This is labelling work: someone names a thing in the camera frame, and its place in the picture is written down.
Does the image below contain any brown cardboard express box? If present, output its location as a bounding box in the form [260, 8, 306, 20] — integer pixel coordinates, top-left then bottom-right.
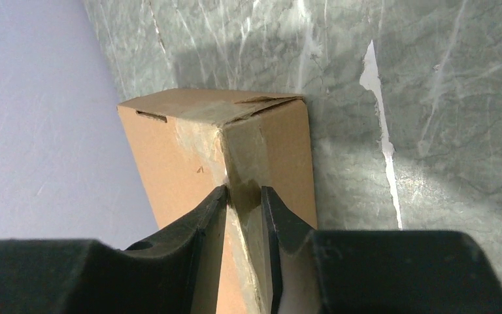
[117, 88, 318, 313]

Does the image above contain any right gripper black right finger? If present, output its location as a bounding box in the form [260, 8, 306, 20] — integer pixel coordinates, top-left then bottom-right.
[261, 186, 502, 313]

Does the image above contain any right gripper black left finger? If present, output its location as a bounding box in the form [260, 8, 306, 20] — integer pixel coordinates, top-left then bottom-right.
[0, 186, 228, 313]

